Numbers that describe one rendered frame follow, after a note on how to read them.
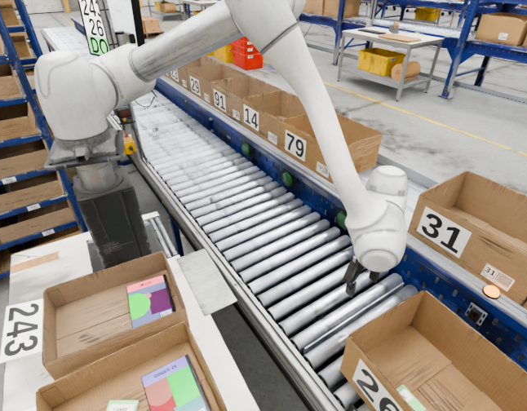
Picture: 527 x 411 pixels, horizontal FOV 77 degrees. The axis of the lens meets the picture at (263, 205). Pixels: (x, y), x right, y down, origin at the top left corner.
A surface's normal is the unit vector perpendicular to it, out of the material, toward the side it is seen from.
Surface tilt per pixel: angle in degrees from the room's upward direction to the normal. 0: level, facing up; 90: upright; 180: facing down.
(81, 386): 89
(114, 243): 90
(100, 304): 1
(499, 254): 91
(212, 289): 0
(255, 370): 0
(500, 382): 89
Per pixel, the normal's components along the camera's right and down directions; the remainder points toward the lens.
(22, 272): 0.00, -0.81
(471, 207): -0.83, 0.33
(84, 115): 0.72, 0.42
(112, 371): 0.51, 0.48
